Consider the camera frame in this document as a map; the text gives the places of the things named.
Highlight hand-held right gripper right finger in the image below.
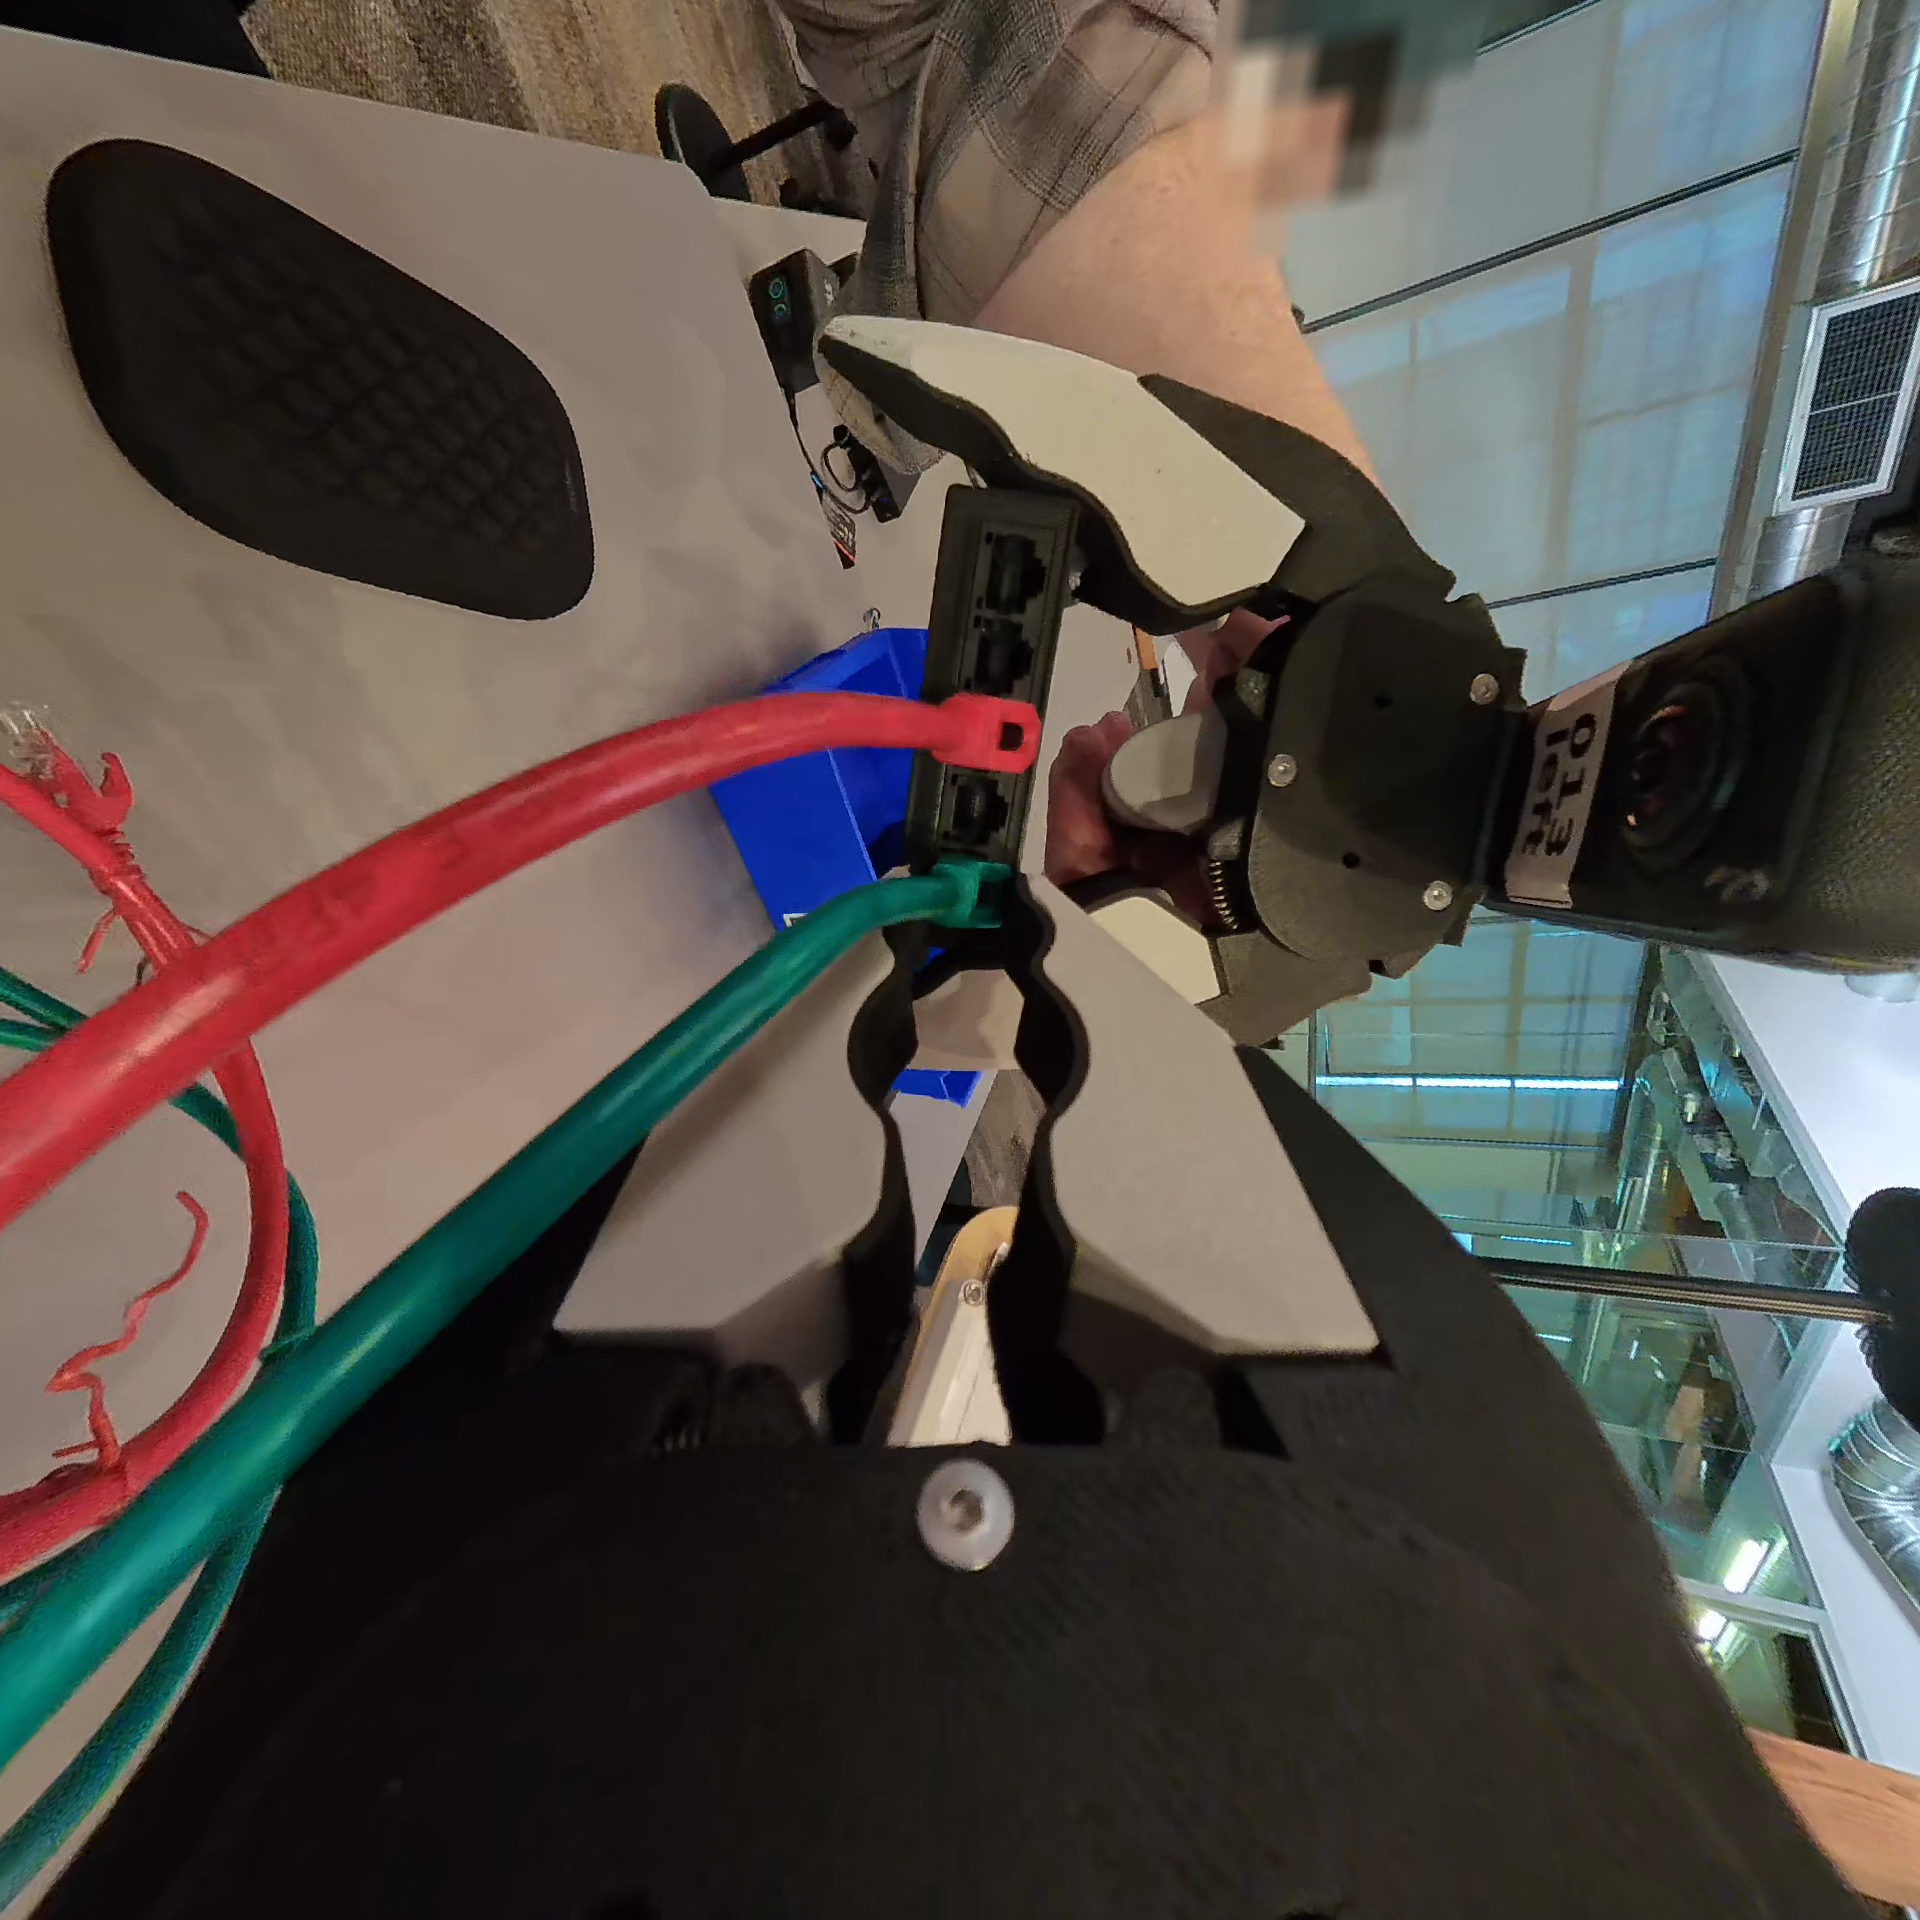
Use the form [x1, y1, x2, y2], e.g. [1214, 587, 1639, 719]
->
[987, 869, 1382, 1446]

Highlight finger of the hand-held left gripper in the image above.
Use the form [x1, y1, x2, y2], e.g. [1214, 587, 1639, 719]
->
[814, 314, 1308, 632]
[1080, 888, 1235, 1010]

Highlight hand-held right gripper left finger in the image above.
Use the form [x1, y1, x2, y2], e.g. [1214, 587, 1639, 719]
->
[550, 902, 923, 1446]

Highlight green ethernet cable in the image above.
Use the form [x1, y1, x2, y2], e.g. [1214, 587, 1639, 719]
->
[0, 858, 1001, 1861]

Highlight black network switch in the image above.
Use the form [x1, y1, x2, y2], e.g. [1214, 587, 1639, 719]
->
[908, 483, 1085, 879]

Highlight blue plastic bin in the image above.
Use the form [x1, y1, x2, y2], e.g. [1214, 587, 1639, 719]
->
[704, 627, 992, 1108]

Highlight red ethernet cable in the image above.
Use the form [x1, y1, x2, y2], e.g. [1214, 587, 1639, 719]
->
[0, 690, 1043, 1583]

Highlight person's left forearm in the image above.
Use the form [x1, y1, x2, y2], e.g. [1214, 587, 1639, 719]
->
[977, 103, 1382, 495]

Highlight person's left hand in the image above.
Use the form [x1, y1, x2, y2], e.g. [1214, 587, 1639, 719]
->
[1043, 606, 1285, 892]

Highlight acrylic sign holder with paper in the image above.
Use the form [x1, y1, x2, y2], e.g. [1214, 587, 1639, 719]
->
[884, 1209, 1026, 1448]

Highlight small black device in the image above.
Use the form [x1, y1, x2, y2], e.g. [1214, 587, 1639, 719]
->
[748, 250, 839, 394]

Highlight grey metal rod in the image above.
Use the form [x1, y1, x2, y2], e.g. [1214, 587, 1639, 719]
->
[1486, 1191, 1920, 1428]

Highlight black chair base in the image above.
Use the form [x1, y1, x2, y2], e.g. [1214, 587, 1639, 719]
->
[657, 81, 865, 212]

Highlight ceiling vent grille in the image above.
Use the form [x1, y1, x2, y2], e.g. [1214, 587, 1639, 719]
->
[1777, 277, 1920, 513]

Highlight wooden beam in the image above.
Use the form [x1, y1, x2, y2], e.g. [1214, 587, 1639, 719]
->
[1745, 1724, 1920, 1920]

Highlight black cable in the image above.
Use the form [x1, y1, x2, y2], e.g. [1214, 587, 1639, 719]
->
[784, 382, 904, 524]

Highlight silver round air duct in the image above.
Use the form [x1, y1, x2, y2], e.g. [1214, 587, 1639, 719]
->
[1829, 1399, 1920, 1547]
[1711, 0, 1920, 610]

